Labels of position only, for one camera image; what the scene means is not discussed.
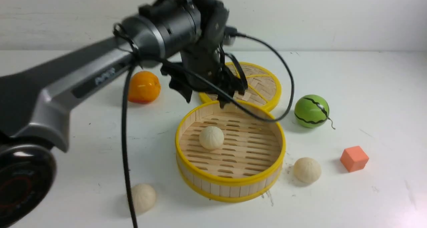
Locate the green toy watermelon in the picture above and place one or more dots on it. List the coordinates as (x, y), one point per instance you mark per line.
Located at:
(312, 111)

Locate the yellow-rimmed woven steamer lid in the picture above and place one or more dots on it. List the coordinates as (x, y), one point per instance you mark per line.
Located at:
(264, 88)

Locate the orange foam cube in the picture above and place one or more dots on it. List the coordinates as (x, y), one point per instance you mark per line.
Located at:
(354, 158)

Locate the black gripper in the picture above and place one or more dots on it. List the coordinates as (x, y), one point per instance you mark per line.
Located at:
(204, 59)

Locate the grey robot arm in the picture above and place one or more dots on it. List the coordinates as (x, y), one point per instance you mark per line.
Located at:
(186, 36)

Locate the orange toy persimmon fruit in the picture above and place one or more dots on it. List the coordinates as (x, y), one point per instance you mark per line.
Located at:
(144, 88)

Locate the cream bun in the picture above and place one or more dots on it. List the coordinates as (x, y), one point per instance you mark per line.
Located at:
(307, 170)
(143, 197)
(211, 138)

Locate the yellow-rimmed bamboo steamer tray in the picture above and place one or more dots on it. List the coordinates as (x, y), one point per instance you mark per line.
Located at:
(247, 164)

